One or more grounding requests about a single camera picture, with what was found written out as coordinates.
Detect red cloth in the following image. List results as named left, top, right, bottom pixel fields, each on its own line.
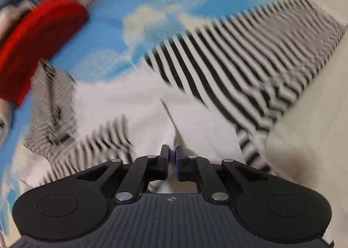
left=0, top=0, right=89, bottom=107

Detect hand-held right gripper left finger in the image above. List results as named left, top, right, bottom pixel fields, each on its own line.
left=75, top=144, right=170, bottom=205

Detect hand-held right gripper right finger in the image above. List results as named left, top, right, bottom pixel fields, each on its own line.
left=174, top=145, right=272, bottom=205

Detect black and white striped shirt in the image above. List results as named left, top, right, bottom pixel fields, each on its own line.
left=23, top=0, right=348, bottom=195

